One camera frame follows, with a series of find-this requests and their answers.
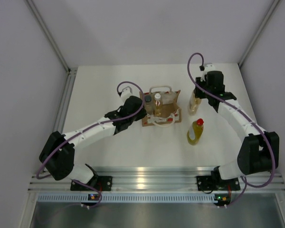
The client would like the aluminium frame post left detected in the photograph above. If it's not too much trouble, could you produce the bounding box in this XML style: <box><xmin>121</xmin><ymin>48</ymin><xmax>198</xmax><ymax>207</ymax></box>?
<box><xmin>24</xmin><ymin>0</ymin><xmax>70</xmax><ymax>72</ymax></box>

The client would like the aluminium frame post right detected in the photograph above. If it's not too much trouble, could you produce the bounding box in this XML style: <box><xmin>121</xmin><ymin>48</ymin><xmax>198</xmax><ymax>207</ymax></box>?
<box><xmin>237</xmin><ymin>0</ymin><xmax>282</xmax><ymax>69</ymax></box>

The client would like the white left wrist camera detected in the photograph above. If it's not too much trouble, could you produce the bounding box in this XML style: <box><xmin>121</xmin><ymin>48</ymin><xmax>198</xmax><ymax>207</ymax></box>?
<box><xmin>119</xmin><ymin>86</ymin><xmax>133</xmax><ymax>100</ymax></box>

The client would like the white slotted cable duct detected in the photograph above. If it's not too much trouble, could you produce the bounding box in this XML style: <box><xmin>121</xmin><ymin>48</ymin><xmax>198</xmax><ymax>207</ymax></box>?
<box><xmin>37</xmin><ymin>193</ymin><xmax>220</xmax><ymax>203</ymax></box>

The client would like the yellow bottle red cap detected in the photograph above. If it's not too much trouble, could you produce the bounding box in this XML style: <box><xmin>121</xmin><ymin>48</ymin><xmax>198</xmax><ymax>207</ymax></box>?
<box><xmin>187</xmin><ymin>118</ymin><xmax>204</xmax><ymax>145</ymax></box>

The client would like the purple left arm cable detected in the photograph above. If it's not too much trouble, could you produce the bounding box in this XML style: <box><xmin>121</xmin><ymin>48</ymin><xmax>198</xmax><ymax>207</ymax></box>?
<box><xmin>36</xmin><ymin>81</ymin><xmax>147</xmax><ymax>209</ymax></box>

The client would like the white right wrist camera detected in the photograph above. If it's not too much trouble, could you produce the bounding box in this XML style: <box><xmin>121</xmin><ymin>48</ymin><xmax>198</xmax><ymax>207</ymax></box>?
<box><xmin>199</xmin><ymin>63</ymin><xmax>216</xmax><ymax>72</ymax></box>

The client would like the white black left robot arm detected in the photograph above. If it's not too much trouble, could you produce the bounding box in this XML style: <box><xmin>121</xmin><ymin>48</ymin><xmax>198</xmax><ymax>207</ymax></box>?
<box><xmin>39</xmin><ymin>95</ymin><xmax>147</xmax><ymax>190</ymax></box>

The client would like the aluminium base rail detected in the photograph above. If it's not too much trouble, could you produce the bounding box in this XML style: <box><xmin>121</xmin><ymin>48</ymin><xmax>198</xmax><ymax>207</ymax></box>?
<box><xmin>28</xmin><ymin>167</ymin><xmax>285</xmax><ymax>193</ymax></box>

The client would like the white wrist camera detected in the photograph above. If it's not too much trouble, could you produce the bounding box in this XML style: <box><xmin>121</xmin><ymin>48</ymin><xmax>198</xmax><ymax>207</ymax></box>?
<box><xmin>119</xmin><ymin>86</ymin><xmax>133</xmax><ymax>100</ymax></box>
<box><xmin>199</xmin><ymin>63</ymin><xmax>216</xmax><ymax>72</ymax></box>

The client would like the burlap watermelon print bag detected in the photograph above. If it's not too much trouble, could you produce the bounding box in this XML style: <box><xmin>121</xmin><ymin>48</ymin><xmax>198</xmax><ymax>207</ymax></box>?
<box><xmin>140</xmin><ymin>85</ymin><xmax>182</xmax><ymax>127</ymax></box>

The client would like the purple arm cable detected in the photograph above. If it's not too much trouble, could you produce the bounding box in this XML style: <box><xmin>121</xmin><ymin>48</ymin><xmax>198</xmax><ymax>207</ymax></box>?
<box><xmin>36</xmin><ymin>81</ymin><xmax>147</xmax><ymax>209</ymax></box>
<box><xmin>187</xmin><ymin>52</ymin><xmax>276</xmax><ymax>207</ymax></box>

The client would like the clear bottle grey cap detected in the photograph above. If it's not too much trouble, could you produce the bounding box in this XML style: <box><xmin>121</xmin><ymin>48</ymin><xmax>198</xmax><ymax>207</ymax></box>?
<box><xmin>144</xmin><ymin>95</ymin><xmax>153</xmax><ymax>115</ymax></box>

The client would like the amber bottle white cap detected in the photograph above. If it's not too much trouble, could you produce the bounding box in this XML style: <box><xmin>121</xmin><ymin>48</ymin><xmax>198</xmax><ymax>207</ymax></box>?
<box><xmin>188</xmin><ymin>90</ymin><xmax>201</xmax><ymax>115</ymax></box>
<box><xmin>154</xmin><ymin>93</ymin><xmax>162</xmax><ymax>116</ymax></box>

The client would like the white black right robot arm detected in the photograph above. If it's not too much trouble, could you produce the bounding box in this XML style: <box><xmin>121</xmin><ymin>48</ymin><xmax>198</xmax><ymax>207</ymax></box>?
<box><xmin>194</xmin><ymin>71</ymin><xmax>279</xmax><ymax>189</ymax></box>

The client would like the aluminium frame post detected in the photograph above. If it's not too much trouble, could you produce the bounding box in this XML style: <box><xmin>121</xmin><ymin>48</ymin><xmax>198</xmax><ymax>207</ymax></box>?
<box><xmin>237</xmin><ymin>0</ymin><xmax>282</xmax><ymax>69</ymax></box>
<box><xmin>24</xmin><ymin>0</ymin><xmax>70</xmax><ymax>72</ymax></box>

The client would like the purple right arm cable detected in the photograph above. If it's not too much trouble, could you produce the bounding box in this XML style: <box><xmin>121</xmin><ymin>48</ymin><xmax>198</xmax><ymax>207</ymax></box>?
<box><xmin>187</xmin><ymin>52</ymin><xmax>276</xmax><ymax>207</ymax></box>

